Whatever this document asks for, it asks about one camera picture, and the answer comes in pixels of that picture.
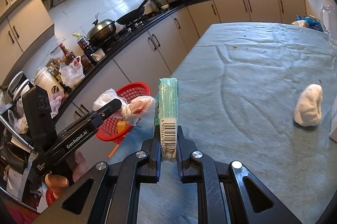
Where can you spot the dark soy sauce bottle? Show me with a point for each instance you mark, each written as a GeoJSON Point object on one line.
{"type": "Point", "coordinates": [84, 45]}

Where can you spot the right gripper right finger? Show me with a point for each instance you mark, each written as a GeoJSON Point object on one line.
{"type": "Point", "coordinates": [227, 192]}

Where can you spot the black frying pan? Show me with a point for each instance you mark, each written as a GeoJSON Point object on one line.
{"type": "Point", "coordinates": [132, 15]}

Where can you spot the red mesh trash basket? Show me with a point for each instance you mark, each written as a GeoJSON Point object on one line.
{"type": "Point", "coordinates": [114, 129]}

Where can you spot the white electric kettle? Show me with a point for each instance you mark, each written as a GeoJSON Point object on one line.
{"type": "Point", "coordinates": [46, 80]}

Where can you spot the white crumpled cloth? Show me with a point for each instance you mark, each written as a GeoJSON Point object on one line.
{"type": "Point", "coordinates": [308, 110]}

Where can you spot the blue plastic bag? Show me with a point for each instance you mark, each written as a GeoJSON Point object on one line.
{"type": "Point", "coordinates": [309, 22]}

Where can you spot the red-capped sauce bottle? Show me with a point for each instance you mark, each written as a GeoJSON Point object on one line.
{"type": "Point", "coordinates": [68, 55]}

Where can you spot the green tissue pack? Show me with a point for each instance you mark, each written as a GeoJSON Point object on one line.
{"type": "Point", "coordinates": [166, 116]}

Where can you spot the clear plastic bag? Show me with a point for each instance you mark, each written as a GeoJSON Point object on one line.
{"type": "Point", "coordinates": [132, 112]}

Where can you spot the white plastic bag on counter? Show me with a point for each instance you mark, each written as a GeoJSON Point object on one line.
{"type": "Point", "coordinates": [72, 74]}

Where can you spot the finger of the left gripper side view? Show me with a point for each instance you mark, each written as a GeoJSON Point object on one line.
{"type": "Point", "coordinates": [108, 109]}

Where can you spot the steel wok with lid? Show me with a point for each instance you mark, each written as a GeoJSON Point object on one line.
{"type": "Point", "coordinates": [100, 31]}

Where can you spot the left human hand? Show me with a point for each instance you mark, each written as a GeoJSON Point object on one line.
{"type": "Point", "coordinates": [57, 184]}

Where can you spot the clear glass pitcher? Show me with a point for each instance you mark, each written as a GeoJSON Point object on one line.
{"type": "Point", "coordinates": [328, 19]}

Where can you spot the blue white carton box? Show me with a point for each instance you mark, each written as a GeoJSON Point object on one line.
{"type": "Point", "coordinates": [333, 127]}

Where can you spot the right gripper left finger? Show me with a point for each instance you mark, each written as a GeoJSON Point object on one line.
{"type": "Point", "coordinates": [109, 193]}

